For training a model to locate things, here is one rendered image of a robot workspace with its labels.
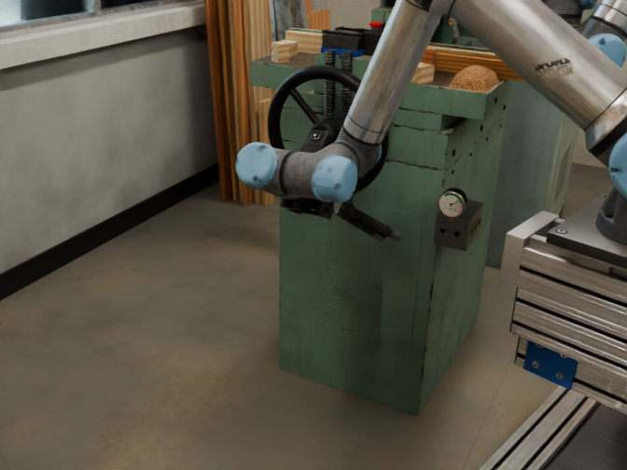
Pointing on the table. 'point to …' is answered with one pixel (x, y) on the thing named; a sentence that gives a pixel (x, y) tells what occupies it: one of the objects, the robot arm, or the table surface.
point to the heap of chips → (475, 79)
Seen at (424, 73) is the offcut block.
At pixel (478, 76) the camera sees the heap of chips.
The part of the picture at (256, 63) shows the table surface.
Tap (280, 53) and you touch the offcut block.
